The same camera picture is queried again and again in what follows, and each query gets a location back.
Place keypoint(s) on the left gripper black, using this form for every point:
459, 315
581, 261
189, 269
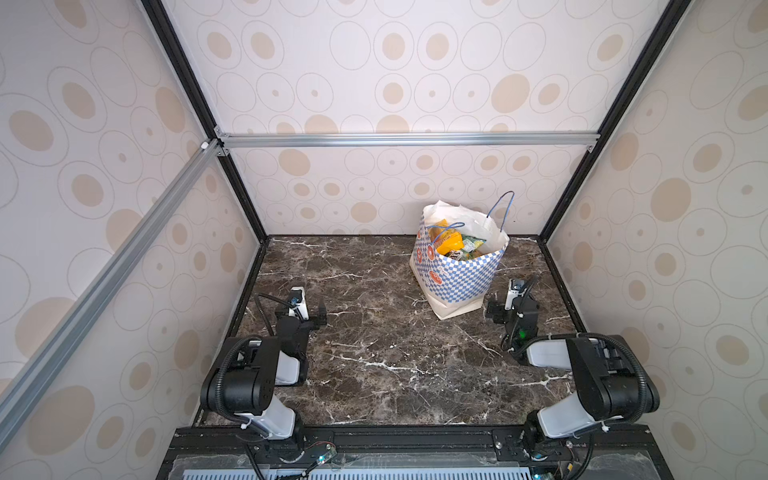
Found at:
303, 321

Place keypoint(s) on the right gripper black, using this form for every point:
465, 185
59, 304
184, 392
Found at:
513, 312

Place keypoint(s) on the green Fox's candy bag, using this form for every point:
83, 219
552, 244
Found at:
469, 250

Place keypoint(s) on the blue checkered paper bag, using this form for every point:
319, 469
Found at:
452, 287

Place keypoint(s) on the yellow gummy candy bag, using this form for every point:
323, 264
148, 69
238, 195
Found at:
446, 237

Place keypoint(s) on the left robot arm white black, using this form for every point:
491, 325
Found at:
240, 385

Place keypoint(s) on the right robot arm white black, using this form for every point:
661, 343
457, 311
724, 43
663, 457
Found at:
611, 384

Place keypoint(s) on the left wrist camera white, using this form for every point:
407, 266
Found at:
298, 307

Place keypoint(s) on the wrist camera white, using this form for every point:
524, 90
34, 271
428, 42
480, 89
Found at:
516, 288
298, 307

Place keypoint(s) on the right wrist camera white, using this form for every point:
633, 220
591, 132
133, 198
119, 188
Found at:
516, 288

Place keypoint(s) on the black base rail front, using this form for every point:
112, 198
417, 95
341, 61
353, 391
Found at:
423, 452

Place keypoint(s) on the horizontal aluminium rail back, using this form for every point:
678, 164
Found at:
440, 139

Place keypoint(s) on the aluminium rail left wall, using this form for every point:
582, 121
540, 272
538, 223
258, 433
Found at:
42, 369

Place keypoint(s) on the black frame post left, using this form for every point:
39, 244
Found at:
161, 23

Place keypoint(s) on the black frame post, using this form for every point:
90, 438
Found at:
161, 23
651, 50

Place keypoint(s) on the black frame post right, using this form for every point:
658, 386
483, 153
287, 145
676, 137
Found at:
651, 50

